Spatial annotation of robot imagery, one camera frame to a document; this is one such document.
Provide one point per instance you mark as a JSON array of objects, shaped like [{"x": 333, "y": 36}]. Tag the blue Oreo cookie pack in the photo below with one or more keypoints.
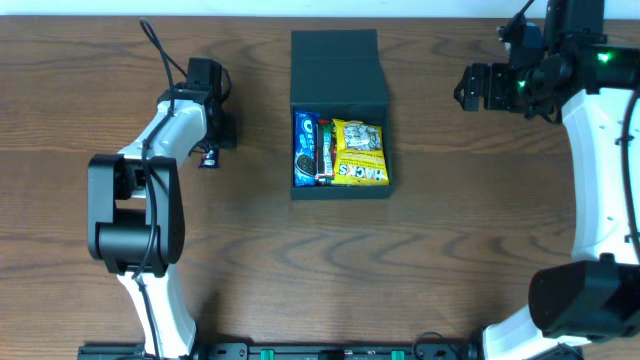
[{"x": 305, "y": 136}]

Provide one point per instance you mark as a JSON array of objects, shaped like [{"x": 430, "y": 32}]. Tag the purple Dairy Milk bar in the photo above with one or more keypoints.
[{"x": 209, "y": 158}]

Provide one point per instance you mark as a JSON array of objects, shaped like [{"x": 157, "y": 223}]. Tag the green chocolate bar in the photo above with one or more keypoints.
[{"x": 324, "y": 155}]

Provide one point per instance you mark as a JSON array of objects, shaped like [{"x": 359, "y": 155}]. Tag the yellow candy bag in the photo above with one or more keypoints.
[{"x": 360, "y": 159}]

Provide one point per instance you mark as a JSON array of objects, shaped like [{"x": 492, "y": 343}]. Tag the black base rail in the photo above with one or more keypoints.
[{"x": 241, "y": 351}]

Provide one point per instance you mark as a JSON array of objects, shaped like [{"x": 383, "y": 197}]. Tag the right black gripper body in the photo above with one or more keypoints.
[{"x": 480, "y": 87}]

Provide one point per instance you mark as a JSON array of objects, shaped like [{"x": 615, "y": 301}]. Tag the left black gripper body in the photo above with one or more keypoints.
[{"x": 226, "y": 134}]

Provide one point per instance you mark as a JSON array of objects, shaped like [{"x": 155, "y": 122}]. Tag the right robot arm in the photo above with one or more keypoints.
[{"x": 592, "y": 90}]

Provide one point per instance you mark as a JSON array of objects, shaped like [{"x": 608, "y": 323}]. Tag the dark green box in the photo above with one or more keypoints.
[{"x": 338, "y": 74}]

